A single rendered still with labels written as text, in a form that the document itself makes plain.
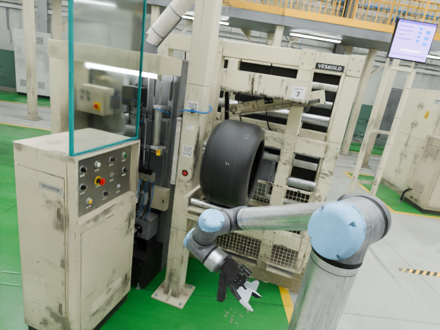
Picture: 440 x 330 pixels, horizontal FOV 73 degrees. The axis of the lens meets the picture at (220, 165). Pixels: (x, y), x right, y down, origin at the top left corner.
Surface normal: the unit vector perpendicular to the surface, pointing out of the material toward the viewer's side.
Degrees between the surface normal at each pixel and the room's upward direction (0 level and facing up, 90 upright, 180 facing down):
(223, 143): 52
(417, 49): 90
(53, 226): 90
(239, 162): 70
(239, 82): 90
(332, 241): 84
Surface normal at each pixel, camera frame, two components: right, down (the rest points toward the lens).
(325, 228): -0.77, -0.04
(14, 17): 0.00, 0.30
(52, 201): -0.32, 0.24
